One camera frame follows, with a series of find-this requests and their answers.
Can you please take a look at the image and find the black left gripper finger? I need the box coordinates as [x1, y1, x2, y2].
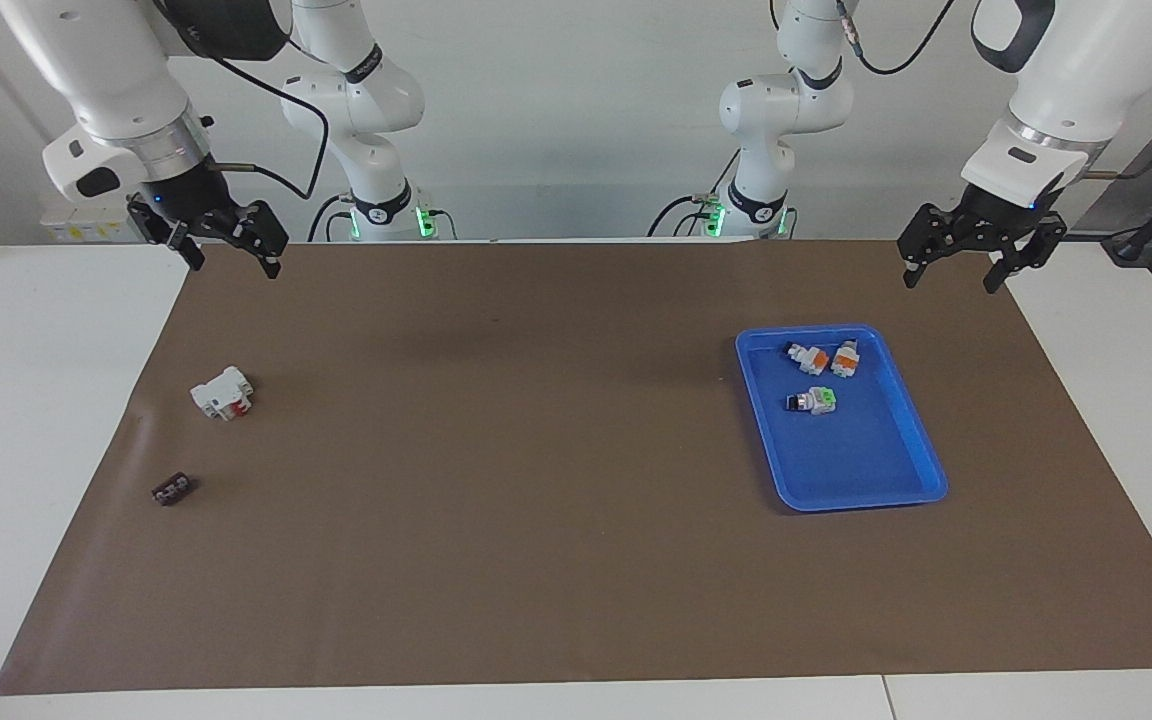
[982, 213, 1071, 295]
[896, 202, 969, 292]

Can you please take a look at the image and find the green-backed selector switch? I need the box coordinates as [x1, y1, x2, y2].
[785, 384, 838, 417]

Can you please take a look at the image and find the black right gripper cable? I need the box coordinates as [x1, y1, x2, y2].
[204, 54, 331, 202]

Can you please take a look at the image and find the blue plastic tray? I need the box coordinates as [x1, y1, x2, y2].
[734, 322, 950, 514]

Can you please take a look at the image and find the white wall socket box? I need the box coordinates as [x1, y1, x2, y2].
[40, 194, 137, 244]

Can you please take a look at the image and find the black base cable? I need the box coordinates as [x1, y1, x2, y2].
[647, 154, 739, 239]

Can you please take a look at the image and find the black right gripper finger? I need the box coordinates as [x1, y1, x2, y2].
[229, 199, 291, 280]
[126, 194, 207, 272]

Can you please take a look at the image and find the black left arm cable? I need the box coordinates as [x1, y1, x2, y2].
[834, 0, 959, 77]

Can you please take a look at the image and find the white red circuit breaker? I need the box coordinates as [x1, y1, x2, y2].
[189, 365, 256, 423]

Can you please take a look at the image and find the brown table mat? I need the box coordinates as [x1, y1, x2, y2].
[0, 240, 1152, 697]

